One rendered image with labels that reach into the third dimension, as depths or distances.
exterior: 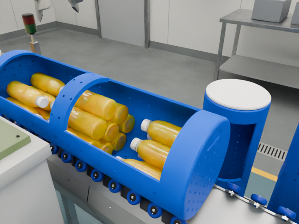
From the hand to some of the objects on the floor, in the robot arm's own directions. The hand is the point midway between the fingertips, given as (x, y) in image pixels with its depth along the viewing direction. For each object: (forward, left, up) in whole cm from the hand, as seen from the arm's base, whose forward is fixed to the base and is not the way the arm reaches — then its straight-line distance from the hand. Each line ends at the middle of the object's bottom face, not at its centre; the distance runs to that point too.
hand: (58, 17), depth 82 cm
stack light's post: (+38, +71, -139) cm, 161 cm away
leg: (+5, +29, -139) cm, 142 cm away
